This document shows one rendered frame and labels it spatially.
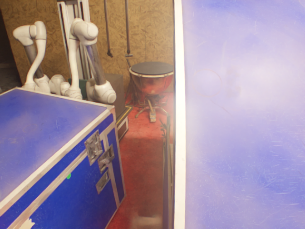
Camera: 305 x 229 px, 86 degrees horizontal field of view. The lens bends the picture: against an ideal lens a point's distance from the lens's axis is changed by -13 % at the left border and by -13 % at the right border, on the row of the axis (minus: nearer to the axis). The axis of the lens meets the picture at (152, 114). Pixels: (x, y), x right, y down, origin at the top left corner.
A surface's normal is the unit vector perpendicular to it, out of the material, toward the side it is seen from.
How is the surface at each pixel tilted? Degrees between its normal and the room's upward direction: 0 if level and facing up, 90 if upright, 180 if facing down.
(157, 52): 90
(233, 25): 42
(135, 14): 90
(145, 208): 0
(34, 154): 0
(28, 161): 0
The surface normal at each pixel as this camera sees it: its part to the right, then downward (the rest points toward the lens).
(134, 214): 0.00, -0.86
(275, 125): -0.04, -0.30
